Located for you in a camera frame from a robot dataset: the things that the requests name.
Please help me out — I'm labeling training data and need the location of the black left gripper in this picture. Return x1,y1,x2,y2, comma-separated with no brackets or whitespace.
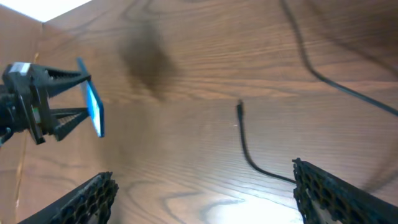
1,62,91,145

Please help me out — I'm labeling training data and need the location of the blue Galaxy smartphone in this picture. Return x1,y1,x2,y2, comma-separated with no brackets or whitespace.
77,58,105,138

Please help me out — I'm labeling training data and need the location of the black charger cable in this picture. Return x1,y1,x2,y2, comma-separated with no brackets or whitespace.
236,0,398,185

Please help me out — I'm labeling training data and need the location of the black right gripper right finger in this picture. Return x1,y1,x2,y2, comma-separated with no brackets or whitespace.
293,158,397,224

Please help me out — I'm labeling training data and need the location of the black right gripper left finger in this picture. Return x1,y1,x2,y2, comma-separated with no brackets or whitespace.
21,172,119,224

